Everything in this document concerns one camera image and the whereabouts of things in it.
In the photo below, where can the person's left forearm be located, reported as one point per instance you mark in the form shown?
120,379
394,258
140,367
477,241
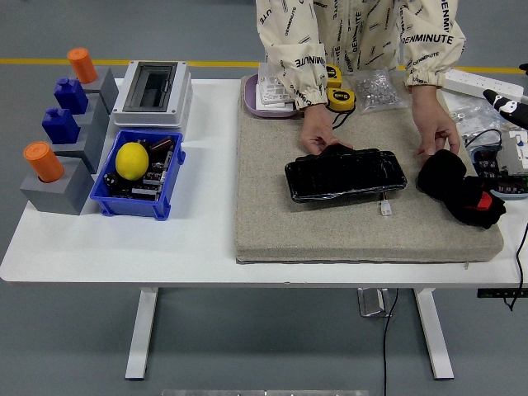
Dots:
429,62

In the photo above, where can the yellow lemon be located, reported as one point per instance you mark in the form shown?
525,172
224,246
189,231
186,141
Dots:
132,161

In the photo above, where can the light blue parts tray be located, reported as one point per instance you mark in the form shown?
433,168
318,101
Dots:
511,190

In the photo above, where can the grey electrical distribution box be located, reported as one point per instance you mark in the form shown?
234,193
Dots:
152,95

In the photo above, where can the small white connector plug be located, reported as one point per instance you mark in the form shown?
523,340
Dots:
386,209

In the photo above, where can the person's right forearm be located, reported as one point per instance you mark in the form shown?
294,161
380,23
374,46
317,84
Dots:
301,78

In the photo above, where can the metal bracket under table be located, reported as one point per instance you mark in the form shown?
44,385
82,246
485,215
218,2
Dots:
371,303

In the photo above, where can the grey cube block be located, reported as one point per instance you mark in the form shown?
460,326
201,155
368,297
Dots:
90,148
97,115
57,196
107,88

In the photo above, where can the yellow tape measure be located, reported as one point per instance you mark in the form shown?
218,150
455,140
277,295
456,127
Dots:
341,99
335,76

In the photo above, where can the person's right hand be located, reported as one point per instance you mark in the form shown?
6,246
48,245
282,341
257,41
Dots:
315,128

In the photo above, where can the white power strip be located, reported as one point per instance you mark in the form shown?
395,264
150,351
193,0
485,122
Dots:
478,84

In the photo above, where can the white table leg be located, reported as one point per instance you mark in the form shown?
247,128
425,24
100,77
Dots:
140,330
435,330

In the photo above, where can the black round knob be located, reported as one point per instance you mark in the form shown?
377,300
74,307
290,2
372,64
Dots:
110,179

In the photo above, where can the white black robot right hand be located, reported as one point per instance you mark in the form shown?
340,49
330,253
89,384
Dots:
509,107

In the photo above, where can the blue plastic bin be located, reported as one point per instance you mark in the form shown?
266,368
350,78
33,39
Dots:
136,208

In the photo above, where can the dark circuit board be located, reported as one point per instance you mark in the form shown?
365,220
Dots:
153,174
145,193

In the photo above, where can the person's torso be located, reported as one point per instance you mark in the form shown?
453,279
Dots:
350,24

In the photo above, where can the white switch panel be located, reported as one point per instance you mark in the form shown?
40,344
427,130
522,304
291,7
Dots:
270,99
267,73

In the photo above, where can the purple oval tray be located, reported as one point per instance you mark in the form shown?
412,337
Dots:
249,95

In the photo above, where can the orange cylinder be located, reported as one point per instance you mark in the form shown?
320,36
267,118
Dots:
43,163
82,66

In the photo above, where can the person's left hand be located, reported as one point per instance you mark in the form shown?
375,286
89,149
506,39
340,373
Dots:
437,128

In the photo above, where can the black rag with red patch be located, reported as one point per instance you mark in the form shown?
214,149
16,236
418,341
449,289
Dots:
445,177

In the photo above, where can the clear bag of metal nuts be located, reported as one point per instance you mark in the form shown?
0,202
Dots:
377,92

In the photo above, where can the white circuit breaker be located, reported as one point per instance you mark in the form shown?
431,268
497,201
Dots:
515,152

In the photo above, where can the blue plastic block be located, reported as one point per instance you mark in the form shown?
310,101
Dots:
71,97
61,127

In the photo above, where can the grey-brown mat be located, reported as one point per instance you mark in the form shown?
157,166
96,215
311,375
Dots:
330,231

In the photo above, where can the brown electronic component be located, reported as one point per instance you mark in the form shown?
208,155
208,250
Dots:
161,145

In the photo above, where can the black table control panel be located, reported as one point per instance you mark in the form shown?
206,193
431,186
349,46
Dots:
501,293

